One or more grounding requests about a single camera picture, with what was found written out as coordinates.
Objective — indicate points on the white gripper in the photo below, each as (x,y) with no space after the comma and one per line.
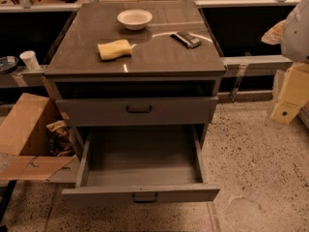
(296,36)

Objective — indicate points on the yellow sponge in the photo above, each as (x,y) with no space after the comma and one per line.
(113,50)

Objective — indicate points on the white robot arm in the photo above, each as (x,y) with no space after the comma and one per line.
(293,36)

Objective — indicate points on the closed upper drawer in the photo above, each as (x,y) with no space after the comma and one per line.
(131,112)

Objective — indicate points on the grey drawer cabinet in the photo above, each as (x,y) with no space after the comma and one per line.
(158,66)

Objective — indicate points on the open lower drawer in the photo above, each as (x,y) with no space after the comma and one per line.
(138,165)

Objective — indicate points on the white bowl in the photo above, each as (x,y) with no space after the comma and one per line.
(135,19)

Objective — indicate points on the crumpled snack bags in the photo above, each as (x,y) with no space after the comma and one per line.
(59,144)

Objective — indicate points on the white paper cup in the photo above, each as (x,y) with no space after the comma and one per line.
(30,60)

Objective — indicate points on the brown cardboard box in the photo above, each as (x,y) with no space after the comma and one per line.
(24,137)

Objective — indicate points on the dark round lid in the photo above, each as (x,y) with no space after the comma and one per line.
(8,64)

